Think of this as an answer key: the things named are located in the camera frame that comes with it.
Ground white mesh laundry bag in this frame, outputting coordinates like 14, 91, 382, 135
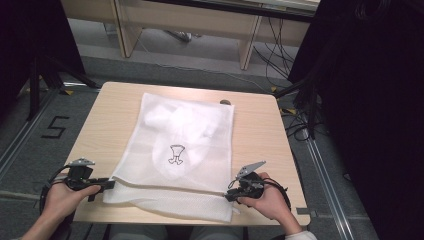
102, 92, 236, 224

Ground person's left hand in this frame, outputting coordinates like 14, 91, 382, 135
43, 182, 102, 223

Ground black curtain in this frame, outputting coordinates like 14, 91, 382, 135
0, 0, 86, 116
287, 0, 424, 240

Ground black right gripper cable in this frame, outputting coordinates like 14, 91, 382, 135
262, 177, 292, 212

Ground black tripod stand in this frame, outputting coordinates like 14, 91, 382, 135
25, 54, 102, 122

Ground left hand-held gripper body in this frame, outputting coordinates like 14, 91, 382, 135
63, 157, 98, 192

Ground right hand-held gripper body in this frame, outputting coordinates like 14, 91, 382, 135
229, 160, 267, 200

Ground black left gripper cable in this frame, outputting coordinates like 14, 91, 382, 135
39, 165, 73, 215

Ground white garment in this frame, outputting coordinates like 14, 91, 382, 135
142, 102, 228, 183

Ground light wooden desk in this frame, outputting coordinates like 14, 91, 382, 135
61, 0, 322, 71

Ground grey tape strip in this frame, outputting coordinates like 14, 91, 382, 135
295, 206, 318, 218

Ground metal floor rail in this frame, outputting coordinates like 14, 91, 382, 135
0, 87, 58, 182
300, 129, 355, 240

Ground black floor cables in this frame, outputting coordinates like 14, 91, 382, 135
279, 105, 332, 143

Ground black metal stand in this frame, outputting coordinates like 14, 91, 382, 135
274, 74, 318, 140

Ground person's right hand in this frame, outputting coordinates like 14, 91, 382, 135
236, 171, 292, 221

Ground black hanging cables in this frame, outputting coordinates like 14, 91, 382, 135
252, 16, 301, 88

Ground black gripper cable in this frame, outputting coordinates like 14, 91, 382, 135
262, 177, 292, 212
39, 165, 73, 215

